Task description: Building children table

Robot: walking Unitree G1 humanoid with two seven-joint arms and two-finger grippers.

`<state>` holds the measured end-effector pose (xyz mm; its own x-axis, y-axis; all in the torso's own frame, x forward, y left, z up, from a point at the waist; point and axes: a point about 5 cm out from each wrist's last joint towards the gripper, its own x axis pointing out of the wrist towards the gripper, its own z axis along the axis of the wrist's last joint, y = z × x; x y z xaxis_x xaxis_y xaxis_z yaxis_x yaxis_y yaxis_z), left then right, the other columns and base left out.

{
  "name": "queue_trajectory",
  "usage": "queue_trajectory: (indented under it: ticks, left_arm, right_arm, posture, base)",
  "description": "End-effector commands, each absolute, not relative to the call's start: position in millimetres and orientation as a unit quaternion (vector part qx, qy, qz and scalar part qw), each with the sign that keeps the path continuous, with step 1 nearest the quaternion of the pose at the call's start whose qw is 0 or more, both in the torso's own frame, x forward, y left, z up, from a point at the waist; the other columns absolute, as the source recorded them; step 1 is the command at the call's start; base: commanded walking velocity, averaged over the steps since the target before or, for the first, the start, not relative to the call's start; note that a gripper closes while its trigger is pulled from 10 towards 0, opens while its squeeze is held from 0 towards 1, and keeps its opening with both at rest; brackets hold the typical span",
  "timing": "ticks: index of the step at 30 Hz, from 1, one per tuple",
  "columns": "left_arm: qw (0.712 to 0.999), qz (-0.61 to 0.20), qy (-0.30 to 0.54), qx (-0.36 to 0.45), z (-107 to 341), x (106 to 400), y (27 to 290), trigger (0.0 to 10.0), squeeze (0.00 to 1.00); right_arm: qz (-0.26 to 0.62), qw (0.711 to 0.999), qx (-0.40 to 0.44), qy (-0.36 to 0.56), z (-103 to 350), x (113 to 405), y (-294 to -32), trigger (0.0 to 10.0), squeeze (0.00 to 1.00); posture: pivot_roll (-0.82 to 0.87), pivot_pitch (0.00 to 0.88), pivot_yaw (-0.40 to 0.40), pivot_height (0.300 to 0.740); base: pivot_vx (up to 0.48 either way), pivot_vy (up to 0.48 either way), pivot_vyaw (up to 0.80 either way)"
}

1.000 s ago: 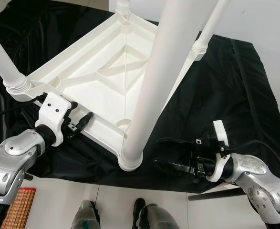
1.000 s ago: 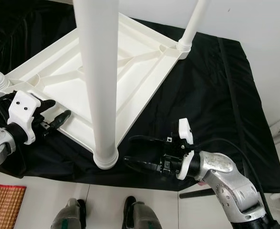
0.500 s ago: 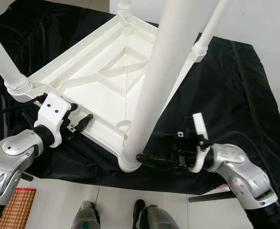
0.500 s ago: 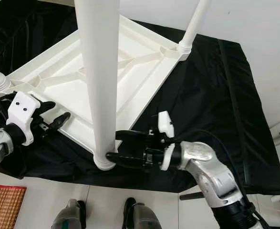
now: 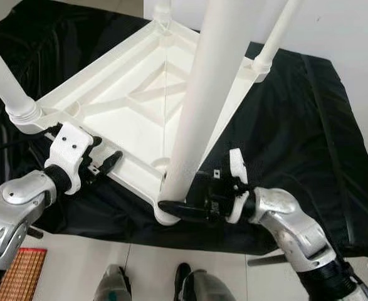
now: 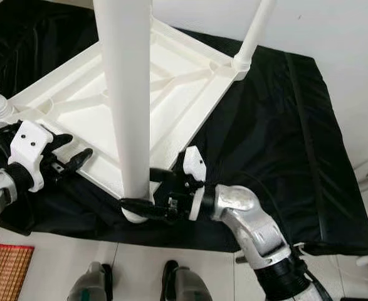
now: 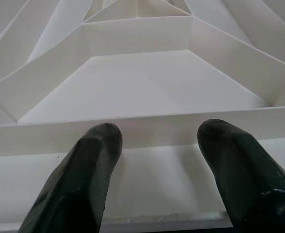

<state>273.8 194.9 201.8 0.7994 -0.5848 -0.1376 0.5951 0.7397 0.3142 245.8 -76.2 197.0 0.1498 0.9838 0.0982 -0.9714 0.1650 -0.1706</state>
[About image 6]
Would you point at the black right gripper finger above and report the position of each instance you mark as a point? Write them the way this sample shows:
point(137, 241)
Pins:
point(163, 175)
point(146, 209)

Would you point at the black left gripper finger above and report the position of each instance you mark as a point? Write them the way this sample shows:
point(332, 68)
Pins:
point(76, 162)
point(61, 142)

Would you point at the white plastic children table top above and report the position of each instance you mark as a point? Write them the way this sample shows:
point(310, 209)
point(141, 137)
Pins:
point(77, 94)

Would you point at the black metal table bar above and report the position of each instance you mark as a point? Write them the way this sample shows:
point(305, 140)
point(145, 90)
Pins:
point(241, 258)

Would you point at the grey right robot foot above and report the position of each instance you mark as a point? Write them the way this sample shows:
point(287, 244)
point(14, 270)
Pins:
point(189, 285)

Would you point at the grey robot foot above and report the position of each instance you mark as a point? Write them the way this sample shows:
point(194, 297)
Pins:
point(189, 285)
point(89, 283)

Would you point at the grey left robot foot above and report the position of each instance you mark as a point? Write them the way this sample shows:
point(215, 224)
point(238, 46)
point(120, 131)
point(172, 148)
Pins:
point(89, 283)

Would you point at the red woven mat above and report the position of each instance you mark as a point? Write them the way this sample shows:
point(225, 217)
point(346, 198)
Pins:
point(8, 273)

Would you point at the black table cloth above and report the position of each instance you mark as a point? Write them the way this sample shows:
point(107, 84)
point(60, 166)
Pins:
point(284, 138)

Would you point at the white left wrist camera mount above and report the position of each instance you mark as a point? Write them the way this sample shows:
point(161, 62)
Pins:
point(30, 144)

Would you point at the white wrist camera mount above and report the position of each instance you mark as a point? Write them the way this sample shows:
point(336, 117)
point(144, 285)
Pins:
point(30, 144)
point(195, 163)

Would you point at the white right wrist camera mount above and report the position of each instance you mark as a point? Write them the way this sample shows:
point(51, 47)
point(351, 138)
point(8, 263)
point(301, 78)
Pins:
point(195, 163)

